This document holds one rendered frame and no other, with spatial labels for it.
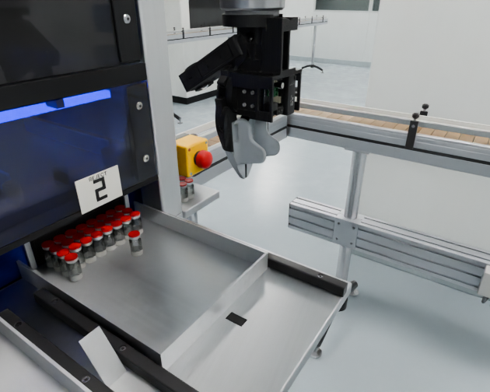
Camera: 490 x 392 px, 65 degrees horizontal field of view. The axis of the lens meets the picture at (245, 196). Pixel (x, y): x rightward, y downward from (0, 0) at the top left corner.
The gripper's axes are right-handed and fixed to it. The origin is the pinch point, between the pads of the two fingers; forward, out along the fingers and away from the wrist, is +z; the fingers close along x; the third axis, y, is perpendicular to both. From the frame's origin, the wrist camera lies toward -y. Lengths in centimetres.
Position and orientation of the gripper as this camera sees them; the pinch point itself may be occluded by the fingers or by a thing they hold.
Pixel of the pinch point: (239, 168)
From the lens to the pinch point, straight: 55.0
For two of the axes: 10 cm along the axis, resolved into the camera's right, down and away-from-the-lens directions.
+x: 5.7, -3.7, 7.3
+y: 8.2, 2.5, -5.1
